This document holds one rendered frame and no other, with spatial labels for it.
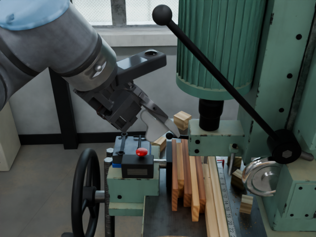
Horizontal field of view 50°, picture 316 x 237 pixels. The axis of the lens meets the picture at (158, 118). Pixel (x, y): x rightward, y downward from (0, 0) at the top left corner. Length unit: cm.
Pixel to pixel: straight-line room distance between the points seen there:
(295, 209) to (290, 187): 7
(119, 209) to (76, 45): 55
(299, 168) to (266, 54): 25
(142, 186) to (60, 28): 53
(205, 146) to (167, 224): 21
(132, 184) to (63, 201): 133
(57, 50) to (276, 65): 44
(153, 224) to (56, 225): 128
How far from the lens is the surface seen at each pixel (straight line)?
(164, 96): 237
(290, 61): 75
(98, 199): 105
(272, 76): 75
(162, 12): 58
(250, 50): 72
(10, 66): 51
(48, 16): 48
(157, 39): 213
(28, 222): 216
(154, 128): 64
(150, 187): 90
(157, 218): 87
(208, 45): 69
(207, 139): 86
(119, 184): 90
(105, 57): 54
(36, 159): 256
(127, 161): 86
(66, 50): 50
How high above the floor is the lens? 157
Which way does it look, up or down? 34 degrees down
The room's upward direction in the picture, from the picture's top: straight up
